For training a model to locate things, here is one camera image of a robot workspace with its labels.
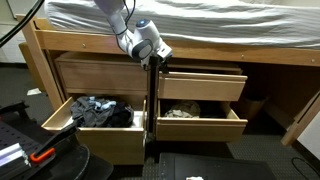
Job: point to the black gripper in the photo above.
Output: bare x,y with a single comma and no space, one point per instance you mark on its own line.
156,63

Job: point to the shallow wooden drawer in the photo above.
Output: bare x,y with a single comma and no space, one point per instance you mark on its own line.
200,89

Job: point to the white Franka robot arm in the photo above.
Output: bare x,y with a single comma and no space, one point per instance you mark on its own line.
115,20

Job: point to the tall closed wooden drawer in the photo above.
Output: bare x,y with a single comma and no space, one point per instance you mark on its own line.
100,78

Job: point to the wooden drawer with beige garment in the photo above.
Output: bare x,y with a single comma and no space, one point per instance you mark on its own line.
200,131

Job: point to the wooden drawer with dark clothes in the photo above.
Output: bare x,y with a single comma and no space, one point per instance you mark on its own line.
110,146

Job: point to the beige crumpled garment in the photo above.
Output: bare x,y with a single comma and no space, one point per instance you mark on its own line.
183,111

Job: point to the dark clothes pile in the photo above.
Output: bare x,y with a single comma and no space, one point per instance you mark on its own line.
96,113

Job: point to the mattress with grey sheet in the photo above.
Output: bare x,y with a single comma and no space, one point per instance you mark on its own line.
216,20

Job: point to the brown waste bin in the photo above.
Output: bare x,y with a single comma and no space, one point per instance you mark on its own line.
251,106

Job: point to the black box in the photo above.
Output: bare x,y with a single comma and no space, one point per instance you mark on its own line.
216,168

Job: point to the small white crumpled paper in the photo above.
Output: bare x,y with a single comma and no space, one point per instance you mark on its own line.
194,178

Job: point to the white paper scrap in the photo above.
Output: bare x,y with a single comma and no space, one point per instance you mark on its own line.
33,92

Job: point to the silver aluminium extrusion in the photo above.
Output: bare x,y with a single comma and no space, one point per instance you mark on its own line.
11,155

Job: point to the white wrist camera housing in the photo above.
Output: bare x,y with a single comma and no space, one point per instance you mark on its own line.
164,52

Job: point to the wooden bed frame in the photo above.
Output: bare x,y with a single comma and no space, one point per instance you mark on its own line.
216,53

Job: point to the black round base plate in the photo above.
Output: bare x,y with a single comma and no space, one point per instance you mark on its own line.
76,163

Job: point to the white wall cabinet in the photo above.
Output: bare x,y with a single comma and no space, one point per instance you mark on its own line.
10,46

